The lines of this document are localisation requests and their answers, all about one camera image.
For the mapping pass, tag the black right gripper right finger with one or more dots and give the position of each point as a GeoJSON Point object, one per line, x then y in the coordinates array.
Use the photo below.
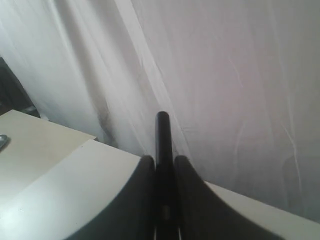
{"type": "Point", "coordinates": [205, 216]}

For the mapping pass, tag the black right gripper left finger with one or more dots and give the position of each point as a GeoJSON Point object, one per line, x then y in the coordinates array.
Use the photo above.
{"type": "Point", "coordinates": [130, 215]}

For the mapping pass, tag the white backdrop cloth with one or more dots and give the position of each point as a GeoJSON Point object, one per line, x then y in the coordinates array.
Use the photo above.
{"type": "Point", "coordinates": [240, 80]}

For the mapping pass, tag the shiny metal object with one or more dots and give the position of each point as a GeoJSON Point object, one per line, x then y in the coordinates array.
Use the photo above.
{"type": "Point", "coordinates": [4, 139]}

